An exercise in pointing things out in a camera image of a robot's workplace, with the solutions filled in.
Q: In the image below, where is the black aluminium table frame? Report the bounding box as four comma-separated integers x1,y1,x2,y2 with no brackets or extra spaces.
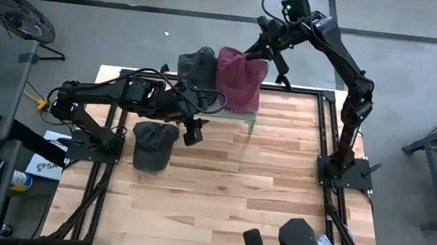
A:
40,61,397,245

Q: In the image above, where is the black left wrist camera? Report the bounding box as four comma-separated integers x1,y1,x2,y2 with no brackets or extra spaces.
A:
181,122,206,149

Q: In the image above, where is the maroon baseball cap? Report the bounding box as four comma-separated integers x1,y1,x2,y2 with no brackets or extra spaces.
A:
211,45,271,116

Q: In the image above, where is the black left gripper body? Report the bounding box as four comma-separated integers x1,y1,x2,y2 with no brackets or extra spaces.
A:
160,81,203,125

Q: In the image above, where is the small black round knob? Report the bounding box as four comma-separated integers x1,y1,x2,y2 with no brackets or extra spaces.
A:
0,223,15,239

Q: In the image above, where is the yellow power connector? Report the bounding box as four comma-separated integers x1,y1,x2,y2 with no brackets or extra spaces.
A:
22,90,53,113

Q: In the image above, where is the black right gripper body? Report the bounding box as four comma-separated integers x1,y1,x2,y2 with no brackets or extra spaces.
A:
253,14,300,61

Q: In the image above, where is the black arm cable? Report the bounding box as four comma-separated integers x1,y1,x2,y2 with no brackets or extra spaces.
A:
79,60,231,117
258,0,292,26

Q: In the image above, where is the white printed box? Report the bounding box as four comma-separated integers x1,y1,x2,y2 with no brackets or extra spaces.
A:
23,127,73,183

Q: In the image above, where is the black diagonal bar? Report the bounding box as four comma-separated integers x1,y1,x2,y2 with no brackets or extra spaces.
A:
5,118,71,169

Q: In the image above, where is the white and yellow can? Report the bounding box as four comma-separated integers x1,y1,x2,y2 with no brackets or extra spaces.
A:
9,169,34,194

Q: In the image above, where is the green perforated metal shelf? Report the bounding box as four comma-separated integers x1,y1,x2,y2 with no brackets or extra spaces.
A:
170,94,260,136

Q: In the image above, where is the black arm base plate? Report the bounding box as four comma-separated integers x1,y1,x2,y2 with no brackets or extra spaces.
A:
315,154,376,193
65,130,126,167

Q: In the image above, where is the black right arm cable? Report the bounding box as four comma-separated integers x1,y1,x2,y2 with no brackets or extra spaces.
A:
258,0,292,26

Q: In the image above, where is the black floor fan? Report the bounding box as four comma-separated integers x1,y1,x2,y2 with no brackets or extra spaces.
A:
0,0,72,63

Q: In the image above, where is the dark grey baseball cap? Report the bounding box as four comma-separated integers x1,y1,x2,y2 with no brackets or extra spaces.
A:
174,43,222,104
128,119,182,175

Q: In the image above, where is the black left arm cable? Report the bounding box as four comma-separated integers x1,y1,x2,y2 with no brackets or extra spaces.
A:
79,60,231,117

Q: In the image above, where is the black curved clamp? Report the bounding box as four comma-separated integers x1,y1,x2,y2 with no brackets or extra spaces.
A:
157,63,171,79
273,74,295,92

